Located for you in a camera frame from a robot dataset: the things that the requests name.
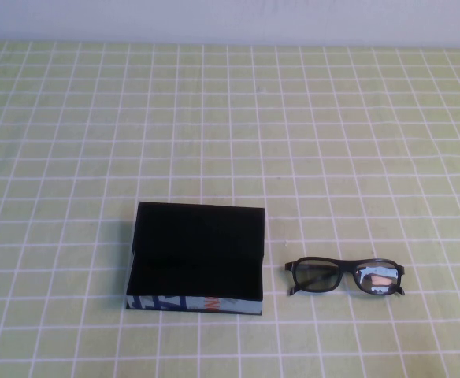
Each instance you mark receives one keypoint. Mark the black printed glasses case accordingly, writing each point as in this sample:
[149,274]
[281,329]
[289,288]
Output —
[194,244]

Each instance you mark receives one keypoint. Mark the black framed glasses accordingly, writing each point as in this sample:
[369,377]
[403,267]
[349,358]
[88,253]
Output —
[344,263]

